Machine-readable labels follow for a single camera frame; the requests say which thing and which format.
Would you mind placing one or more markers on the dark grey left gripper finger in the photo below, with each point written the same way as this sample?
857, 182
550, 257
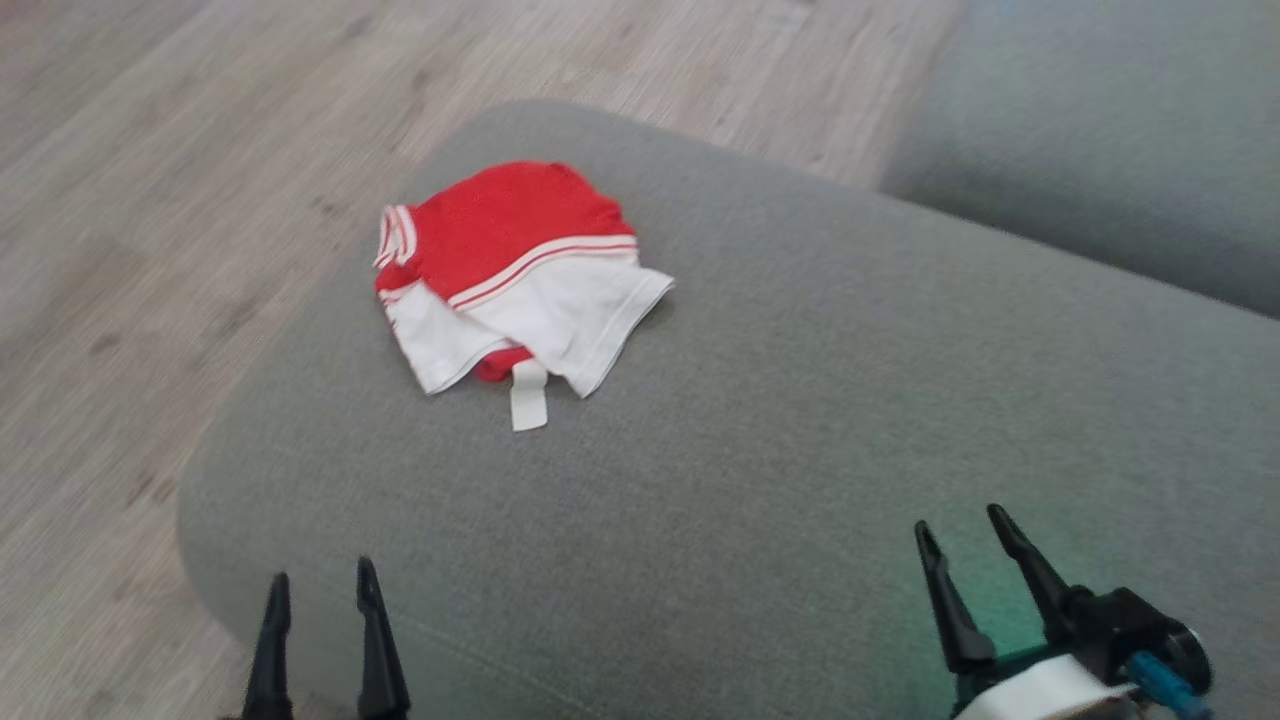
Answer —
380, 660
270, 660

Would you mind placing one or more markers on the red and white jersey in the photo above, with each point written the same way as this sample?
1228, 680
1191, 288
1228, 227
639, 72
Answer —
520, 270

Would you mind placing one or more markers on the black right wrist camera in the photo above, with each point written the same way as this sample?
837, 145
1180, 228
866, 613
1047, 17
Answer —
1135, 625

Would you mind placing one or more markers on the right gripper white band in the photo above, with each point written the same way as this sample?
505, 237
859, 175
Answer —
1030, 695

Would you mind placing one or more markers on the large grey sofa seat cushion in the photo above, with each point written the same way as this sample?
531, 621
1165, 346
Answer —
750, 450

